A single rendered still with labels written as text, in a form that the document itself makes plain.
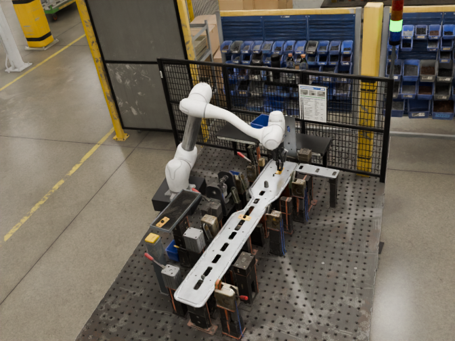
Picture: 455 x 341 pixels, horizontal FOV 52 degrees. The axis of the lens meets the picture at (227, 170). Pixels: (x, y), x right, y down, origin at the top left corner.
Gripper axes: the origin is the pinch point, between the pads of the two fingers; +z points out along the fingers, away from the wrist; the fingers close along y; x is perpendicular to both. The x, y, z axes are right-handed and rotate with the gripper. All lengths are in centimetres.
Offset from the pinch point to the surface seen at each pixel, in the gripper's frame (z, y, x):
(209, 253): 9, -11, -82
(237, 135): 7, -52, 37
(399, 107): 56, 43, 203
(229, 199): 13.0, -25.5, -30.1
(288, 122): -18.9, -3.5, 26.5
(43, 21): 64, -678, 398
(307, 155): 4.9, 10.9, 23.4
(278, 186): 9.7, 2.7, -10.2
